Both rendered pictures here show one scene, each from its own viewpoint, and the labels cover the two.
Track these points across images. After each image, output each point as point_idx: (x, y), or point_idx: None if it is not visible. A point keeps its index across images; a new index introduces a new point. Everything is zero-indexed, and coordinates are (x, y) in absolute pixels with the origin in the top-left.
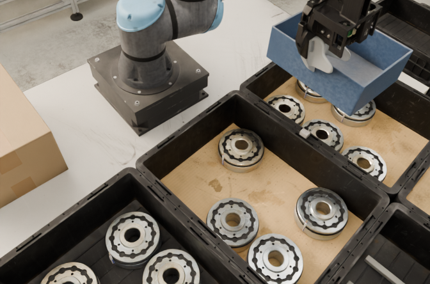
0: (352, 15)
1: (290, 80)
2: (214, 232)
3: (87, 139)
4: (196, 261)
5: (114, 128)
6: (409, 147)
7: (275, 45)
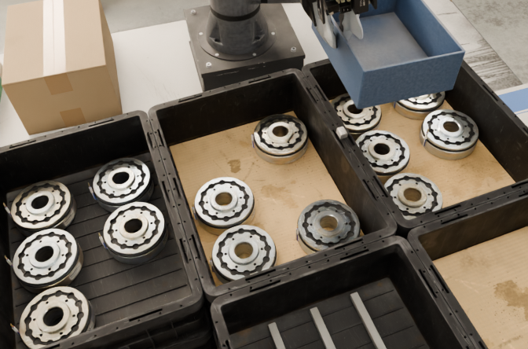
0: None
1: None
2: (182, 193)
3: (155, 93)
4: (165, 224)
5: (186, 90)
6: None
7: None
